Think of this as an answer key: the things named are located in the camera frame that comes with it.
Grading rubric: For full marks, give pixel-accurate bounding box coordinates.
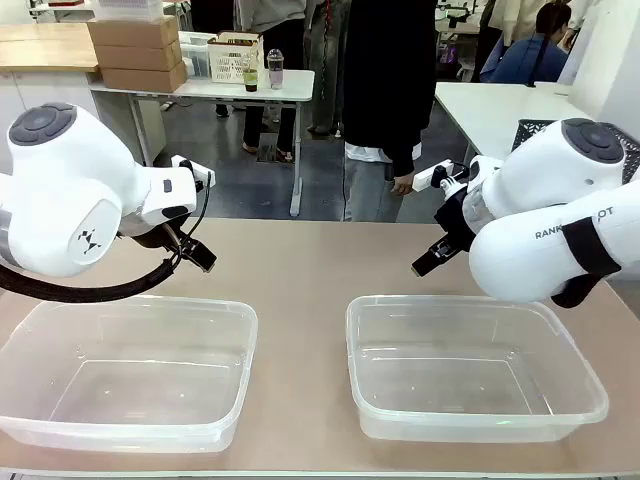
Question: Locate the wooden top desk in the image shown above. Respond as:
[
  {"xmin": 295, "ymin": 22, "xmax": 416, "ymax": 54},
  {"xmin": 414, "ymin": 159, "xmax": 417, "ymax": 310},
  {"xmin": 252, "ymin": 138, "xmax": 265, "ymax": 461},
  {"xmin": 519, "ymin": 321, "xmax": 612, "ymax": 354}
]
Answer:
[{"xmin": 0, "ymin": 23, "xmax": 102, "ymax": 75}]

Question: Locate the standing background person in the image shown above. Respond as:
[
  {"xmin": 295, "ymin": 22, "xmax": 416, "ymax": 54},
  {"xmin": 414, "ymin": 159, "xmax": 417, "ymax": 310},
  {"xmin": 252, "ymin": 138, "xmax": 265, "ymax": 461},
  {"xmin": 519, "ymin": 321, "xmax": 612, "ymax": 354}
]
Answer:
[{"xmin": 469, "ymin": 0, "xmax": 539, "ymax": 84}]

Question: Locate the white perforated crate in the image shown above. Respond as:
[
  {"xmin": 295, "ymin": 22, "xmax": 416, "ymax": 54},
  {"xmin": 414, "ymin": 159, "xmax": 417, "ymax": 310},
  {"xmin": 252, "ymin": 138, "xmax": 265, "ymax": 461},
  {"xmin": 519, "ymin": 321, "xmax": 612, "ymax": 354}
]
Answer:
[{"xmin": 206, "ymin": 31, "xmax": 265, "ymax": 86}]

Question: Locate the person's left hand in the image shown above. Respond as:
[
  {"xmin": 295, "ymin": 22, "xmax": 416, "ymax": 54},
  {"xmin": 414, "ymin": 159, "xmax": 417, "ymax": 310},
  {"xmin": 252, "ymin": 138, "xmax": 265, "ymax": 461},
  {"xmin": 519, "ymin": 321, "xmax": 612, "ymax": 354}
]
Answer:
[{"xmin": 389, "ymin": 171, "xmax": 417, "ymax": 197}]

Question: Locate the dark woven plastic basket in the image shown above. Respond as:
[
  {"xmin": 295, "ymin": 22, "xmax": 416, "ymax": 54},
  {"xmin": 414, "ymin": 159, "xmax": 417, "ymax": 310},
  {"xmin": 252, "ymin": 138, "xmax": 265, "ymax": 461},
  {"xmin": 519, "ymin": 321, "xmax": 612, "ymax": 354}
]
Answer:
[{"xmin": 510, "ymin": 118, "xmax": 640, "ymax": 182}]

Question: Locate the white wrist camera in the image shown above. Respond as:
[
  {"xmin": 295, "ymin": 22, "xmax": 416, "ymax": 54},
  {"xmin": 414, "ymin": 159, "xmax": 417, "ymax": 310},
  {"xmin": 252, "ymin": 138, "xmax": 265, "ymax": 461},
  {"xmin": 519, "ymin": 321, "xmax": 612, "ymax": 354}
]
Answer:
[
  {"xmin": 412, "ymin": 158, "xmax": 472, "ymax": 195},
  {"xmin": 169, "ymin": 154, "xmax": 217, "ymax": 189}
]

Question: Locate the person's left forearm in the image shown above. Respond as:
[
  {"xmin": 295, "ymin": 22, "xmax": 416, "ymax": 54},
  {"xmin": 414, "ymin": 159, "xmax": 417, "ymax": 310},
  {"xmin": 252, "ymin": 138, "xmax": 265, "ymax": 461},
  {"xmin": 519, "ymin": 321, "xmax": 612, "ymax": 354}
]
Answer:
[{"xmin": 391, "ymin": 94, "xmax": 437, "ymax": 177}]

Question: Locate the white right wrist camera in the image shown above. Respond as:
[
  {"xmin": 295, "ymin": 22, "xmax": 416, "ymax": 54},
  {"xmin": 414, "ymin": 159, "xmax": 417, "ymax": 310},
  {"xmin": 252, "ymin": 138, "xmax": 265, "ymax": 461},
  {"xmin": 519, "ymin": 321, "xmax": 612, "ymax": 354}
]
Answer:
[{"xmin": 412, "ymin": 158, "xmax": 472, "ymax": 195}]

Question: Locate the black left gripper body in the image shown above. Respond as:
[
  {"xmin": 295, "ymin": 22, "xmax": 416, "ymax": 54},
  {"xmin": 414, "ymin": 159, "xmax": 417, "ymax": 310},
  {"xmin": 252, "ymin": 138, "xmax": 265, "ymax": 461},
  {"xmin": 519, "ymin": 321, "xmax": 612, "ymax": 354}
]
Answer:
[{"xmin": 118, "ymin": 218, "xmax": 194, "ymax": 254}]

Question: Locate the white table with metal legs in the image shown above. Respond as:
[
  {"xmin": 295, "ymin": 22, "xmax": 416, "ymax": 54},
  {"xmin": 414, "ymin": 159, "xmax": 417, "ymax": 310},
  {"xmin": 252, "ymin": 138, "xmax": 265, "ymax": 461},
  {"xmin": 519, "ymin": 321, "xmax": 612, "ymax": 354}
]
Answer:
[{"xmin": 89, "ymin": 67, "xmax": 317, "ymax": 217}]

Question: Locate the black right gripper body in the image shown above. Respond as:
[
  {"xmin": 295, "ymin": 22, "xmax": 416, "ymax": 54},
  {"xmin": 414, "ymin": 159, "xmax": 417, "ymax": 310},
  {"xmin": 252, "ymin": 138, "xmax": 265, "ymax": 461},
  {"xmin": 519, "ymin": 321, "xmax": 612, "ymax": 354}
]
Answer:
[{"xmin": 433, "ymin": 187, "xmax": 481, "ymax": 247}]

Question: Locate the background person in dark trousers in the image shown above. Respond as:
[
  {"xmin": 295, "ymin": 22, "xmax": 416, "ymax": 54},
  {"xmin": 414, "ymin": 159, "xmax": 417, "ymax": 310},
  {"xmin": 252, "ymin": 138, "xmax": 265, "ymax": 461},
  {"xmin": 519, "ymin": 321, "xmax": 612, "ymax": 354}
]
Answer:
[{"xmin": 239, "ymin": 0, "xmax": 307, "ymax": 164}]

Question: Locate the clear plastic container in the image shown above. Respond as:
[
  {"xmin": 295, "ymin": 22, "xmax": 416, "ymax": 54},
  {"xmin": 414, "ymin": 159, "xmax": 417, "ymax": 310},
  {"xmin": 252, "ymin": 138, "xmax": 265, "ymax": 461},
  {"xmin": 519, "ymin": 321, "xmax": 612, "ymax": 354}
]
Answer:
[
  {"xmin": 345, "ymin": 294, "xmax": 611, "ymax": 444},
  {"xmin": 0, "ymin": 294, "xmax": 259, "ymax": 454}
]

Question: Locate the black strap on right arm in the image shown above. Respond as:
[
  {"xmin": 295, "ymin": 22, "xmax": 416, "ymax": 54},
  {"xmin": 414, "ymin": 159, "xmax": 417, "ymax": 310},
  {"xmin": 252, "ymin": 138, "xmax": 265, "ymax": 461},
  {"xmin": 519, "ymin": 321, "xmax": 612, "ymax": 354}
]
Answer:
[{"xmin": 562, "ymin": 215, "xmax": 623, "ymax": 277}]

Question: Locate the brown cardboard box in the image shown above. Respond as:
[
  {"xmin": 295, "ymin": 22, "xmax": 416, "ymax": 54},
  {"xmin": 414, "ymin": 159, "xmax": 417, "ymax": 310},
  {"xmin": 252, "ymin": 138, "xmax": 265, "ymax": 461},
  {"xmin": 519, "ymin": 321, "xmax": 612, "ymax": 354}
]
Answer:
[
  {"xmin": 93, "ymin": 39, "xmax": 184, "ymax": 72},
  {"xmin": 86, "ymin": 14, "xmax": 181, "ymax": 50},
  {"xmin": 99, "ymin": 61, "xmax": 189, "ymax": 94}
]

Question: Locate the person in black sweater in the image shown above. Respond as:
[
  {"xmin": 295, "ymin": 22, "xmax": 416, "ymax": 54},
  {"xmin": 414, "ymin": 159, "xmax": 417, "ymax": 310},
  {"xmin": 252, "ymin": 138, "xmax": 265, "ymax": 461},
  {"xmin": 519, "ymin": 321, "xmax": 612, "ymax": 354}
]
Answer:
[{"xmin": 341, "ymin": 0, "xmax": 440, "ymax": 224}]

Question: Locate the seated person in blue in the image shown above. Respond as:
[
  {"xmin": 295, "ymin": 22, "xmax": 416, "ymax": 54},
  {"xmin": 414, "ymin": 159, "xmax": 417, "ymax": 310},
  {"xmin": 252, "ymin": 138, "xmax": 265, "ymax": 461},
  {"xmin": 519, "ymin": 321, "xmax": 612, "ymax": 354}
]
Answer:
[{"xmin": 479, "ymin": 3, "xmax": 574, "ymax": 85}]

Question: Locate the background person in grey trousers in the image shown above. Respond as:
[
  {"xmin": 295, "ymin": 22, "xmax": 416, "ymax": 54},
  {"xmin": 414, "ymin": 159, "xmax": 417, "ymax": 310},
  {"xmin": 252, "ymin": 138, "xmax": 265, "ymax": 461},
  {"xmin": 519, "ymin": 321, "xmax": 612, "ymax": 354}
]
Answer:
[{"xmin": 304, "ymin": 0, "xmax": 347, "ymax": 137}]

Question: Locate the clear cup with dome lid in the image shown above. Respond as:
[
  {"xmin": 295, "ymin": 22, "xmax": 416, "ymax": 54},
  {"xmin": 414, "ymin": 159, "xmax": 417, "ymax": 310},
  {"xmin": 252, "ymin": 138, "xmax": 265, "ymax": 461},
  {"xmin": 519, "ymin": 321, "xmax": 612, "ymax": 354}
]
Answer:
[{"xmin": 266, "ymin": 48, "xmax": 286, "ymax": 91}]

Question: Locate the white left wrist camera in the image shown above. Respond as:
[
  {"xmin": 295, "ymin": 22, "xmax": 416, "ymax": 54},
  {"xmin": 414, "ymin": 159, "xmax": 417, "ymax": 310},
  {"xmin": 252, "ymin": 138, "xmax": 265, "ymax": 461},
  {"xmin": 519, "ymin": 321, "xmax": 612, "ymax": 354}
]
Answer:
[{"xmin": 169, "ymin": 154, "xmax": 217, "ymax": 189}]

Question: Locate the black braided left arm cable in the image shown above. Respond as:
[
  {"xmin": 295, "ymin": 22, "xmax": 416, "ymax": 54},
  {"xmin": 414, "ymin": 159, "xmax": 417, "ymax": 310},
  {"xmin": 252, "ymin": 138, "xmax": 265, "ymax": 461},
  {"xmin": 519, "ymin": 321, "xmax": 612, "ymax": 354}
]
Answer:
[{"xmin": 0, "ymin": 169, "xmax": 214, "ymax": 305}]

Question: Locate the clear plastic storage box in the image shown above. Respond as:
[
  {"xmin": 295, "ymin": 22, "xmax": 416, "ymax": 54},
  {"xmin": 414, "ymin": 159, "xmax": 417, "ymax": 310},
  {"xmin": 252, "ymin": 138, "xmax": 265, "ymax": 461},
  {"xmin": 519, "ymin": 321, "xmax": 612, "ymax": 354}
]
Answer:
[{"xmin": 96, "ymin": 0, "xmax": 164, "ymax": 24}]

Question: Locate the clear plastic bin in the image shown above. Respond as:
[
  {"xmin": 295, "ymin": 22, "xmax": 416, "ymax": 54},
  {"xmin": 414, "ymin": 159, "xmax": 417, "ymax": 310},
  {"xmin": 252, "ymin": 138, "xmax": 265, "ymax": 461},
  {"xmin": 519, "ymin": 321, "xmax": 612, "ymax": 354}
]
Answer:
[{"xmin": 178, "ymin": 30, "xmax": 217, "ymax": 80}]

